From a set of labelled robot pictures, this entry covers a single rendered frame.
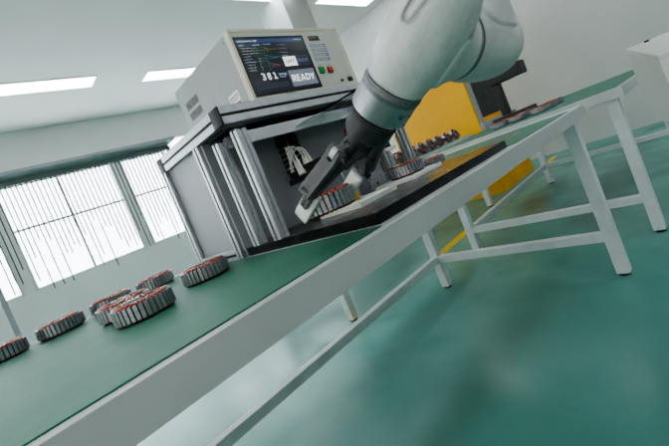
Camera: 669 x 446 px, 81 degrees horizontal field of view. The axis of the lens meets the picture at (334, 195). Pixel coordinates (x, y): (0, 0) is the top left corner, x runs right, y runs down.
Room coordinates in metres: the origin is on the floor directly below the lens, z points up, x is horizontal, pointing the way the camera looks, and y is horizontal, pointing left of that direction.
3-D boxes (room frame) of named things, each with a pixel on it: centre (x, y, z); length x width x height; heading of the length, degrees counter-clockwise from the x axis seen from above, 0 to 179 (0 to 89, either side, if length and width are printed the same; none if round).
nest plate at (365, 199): (1.00, -0.05, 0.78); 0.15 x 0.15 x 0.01; 43
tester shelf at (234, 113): (1.32, 0.08, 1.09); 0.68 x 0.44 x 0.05; 133
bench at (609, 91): (2.86, -1.73, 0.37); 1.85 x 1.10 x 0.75; 133
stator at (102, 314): (0.87, 0.53, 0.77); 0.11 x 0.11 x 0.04
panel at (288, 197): (1.27, 0.04, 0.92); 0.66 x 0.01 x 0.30; 133
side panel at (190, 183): (1.15, 0.37, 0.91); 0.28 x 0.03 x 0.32; 43
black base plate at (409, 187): (1.09, -0.13, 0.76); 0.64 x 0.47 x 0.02; 133
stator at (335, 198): (0.72, 0.02, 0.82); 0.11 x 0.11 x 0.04
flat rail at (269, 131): (1.16, -0.07, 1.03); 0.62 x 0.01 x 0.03; 133
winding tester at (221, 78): (1.33, 0.07, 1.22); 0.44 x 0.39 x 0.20; 133
